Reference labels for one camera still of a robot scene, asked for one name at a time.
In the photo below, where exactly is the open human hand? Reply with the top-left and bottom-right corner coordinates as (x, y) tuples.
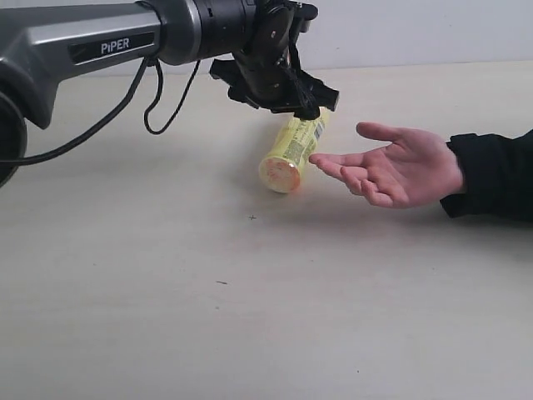
(309, 122), (466, 209)

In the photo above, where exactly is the yellow bottle with red cap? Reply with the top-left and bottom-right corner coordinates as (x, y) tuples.
(258, 107), (330, 194)

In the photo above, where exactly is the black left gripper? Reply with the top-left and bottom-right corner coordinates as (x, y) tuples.
(209, 1), (340, 121)

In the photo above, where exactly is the black sleeved forearm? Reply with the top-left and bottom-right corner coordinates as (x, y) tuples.
(441, 131), (532, 223)

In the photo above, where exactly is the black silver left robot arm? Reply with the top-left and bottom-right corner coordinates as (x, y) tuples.
(1, 1), (339, 183)

